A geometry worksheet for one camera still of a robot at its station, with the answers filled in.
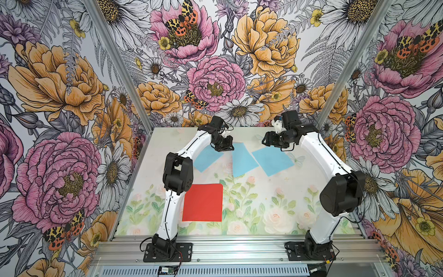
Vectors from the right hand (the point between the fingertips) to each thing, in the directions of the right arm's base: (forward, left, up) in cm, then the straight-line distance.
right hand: (269, 144), depth 86 cm
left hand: (+4, +17, -8) cm, 19 cm away
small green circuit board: (-47, +46, -20) cm, 69 cm away
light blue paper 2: (+7, +12, -23) cm, 27 cm away
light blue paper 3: (+6, -7, -22) cm, 24 cm away
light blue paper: (+9, +34, -20) cm, 40 cm away
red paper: (-18, +34, -24) cm, 45 cm away
